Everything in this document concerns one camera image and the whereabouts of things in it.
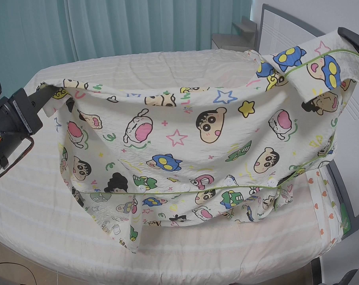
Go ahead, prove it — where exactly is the grey bedside table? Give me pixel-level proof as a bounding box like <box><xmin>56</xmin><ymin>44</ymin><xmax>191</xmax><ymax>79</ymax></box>
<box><xmin>211</xmin><ymin>16</ymin><xmax>258</xmax><ymax>53</ymax></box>

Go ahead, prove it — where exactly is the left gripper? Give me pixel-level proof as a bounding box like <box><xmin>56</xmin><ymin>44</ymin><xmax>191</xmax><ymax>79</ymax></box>
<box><xmin>0</xmin><ymin>85</ymin><xmax>55</xmax><ymax>160</ymax></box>

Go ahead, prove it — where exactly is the white printed pyjama top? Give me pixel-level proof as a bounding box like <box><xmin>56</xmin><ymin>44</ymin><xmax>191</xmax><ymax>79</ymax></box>
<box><xmin>37</xmin><ymin>30</ymin><xmax>359</xmax><ymax>253</ymax></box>

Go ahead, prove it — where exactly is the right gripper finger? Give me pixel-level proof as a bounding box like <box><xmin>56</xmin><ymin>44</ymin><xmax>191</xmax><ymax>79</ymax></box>
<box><xmin>338</xmin><ymin>27</ymin><xmax>359</xmax><ymax>58</ymax></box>

